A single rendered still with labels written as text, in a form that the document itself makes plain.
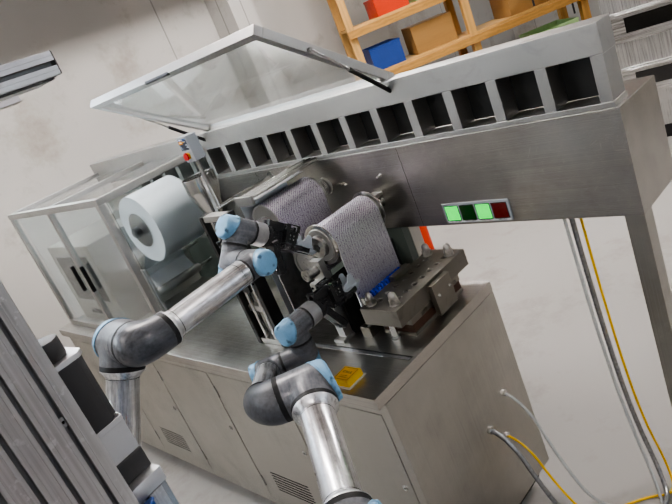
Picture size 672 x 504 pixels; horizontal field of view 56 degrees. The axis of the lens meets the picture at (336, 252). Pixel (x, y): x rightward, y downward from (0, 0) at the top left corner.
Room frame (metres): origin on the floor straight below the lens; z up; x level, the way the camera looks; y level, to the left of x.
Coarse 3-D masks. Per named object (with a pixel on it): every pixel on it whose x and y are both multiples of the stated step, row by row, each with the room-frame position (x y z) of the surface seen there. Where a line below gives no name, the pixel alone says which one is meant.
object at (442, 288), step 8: (440, 280) 1.90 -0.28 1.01; (448, 280) 1.92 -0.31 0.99; (432, 288) 1.87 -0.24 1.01; (440, 288) 1.89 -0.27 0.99; (448, 288) 1.91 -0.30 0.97; (432, 296) 1.88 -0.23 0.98; (440, 296) 1.87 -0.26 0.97; (448, 296) 1.90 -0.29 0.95; (456, 296) 1.93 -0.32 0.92; (440, 304) 1.87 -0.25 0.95; (448, 304) 1.90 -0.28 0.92; (440, 312) 1.87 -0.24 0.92
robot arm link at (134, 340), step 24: (240, 264) 1.66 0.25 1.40; (264, 264) 1.66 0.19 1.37; (216, 288) 1.59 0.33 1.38; (240, 288) 1.63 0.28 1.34; (168, 312) 1.52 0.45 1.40; (192, 312) 1.53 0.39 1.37; (120, 336) 1.48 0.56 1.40; (144, 336) 1.46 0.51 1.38; (168, 336) 1.47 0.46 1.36; (120, 360) 1.47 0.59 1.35; (144, 360) 1.45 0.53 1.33
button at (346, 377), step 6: (348, 366) 1.77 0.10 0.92; (342, 372) 1.75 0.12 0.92; (348, 372) 1.73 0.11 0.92; (354, 372) 1.72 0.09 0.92; (360, 372) 1.72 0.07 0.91; (336, 378) 1.73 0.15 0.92; (342, 378) 1.71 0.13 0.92; (348, 378) 1.70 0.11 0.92; (354, 378) 1.70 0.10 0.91; (342, 384) 1.70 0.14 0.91; (348, 384) 1.69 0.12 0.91
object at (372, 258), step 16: (384, 224) 2.11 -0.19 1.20; (368, 240) 2.05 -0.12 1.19; (384, 240) 2.09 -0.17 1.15; (352, 256) 1.99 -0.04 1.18; (368, 256) 2.03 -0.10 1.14; (384, 256) 2.07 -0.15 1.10; (352, 272) 1.97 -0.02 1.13; (368, 272) 2.01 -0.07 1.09; (384, 272) 2.06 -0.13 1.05; (368, 288) 2.00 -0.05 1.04
